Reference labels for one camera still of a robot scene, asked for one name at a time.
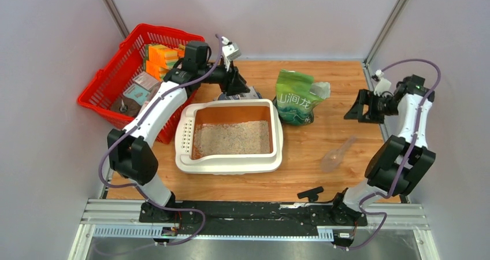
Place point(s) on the white orange litter box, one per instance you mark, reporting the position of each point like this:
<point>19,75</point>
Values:
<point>229,137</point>

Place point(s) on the orange sponge pack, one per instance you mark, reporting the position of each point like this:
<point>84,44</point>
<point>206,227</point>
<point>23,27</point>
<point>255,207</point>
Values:
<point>163,56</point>
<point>156,71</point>

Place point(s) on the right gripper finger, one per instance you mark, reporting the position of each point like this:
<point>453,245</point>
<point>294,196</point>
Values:
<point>362,100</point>
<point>365,115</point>

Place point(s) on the teal card package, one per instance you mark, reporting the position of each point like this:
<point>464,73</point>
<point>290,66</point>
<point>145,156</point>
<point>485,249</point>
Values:
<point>136,93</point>

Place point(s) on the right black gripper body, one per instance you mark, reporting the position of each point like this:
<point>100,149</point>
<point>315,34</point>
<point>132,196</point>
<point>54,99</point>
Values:
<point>380,106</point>

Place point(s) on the red plastic shopping basket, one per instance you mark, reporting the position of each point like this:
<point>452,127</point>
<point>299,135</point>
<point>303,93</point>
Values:
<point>109,83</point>

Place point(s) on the clear plastic scoop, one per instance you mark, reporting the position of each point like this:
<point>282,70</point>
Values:
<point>333,158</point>

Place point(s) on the brown round scrubber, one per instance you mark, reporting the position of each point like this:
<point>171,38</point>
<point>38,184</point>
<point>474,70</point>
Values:
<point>126,106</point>

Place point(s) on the black mounting base plate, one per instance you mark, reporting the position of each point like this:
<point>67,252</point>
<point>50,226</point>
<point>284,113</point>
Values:
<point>246,218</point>

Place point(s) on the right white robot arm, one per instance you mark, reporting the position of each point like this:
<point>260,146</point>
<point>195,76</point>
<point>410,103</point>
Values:
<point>404,158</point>

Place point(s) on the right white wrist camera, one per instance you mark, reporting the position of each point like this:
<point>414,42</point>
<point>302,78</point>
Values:
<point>383,85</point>

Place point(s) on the black T-shaped tool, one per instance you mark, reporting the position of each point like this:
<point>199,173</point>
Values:
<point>312,195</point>

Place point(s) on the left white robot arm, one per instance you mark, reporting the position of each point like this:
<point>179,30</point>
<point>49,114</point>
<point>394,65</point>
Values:
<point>130,149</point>

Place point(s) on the orange sponge pack upper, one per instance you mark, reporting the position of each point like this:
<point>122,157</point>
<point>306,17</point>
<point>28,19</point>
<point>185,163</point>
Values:
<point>163,56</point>

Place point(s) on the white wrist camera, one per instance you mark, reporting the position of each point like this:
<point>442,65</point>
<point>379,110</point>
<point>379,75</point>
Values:
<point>383,85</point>
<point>229,51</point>

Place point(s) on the orange sponge pack lower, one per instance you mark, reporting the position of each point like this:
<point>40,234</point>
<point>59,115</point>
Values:
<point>156,71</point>

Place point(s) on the aluminium frame rail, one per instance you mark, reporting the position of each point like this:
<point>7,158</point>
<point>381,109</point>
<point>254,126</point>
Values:
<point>120,218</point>

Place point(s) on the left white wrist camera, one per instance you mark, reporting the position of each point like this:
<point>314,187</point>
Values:
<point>229,51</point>

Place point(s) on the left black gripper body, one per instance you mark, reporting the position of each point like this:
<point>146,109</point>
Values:
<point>221,76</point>

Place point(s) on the green cat litter bag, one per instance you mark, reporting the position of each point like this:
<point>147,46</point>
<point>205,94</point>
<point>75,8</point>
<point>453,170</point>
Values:
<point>297,94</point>

